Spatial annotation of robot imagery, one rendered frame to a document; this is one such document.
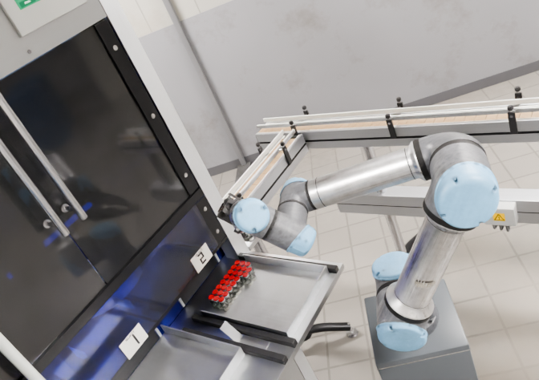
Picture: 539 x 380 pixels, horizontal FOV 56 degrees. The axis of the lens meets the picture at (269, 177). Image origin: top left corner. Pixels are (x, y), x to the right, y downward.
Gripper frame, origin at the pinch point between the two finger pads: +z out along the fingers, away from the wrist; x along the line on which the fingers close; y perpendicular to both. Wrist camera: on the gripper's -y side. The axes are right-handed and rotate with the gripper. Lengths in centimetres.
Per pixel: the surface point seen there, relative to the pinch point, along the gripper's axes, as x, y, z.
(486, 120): -75, -66, 24
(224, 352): 36.6, -15.6, 7.2
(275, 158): -33, -10, 76
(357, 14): -176, -27, 199
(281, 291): 13.7, -24.5, 15.1
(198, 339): 38.2, -8.3, 14.7
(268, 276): 11.9, -20.3, 24.0
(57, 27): -19, 65, -12
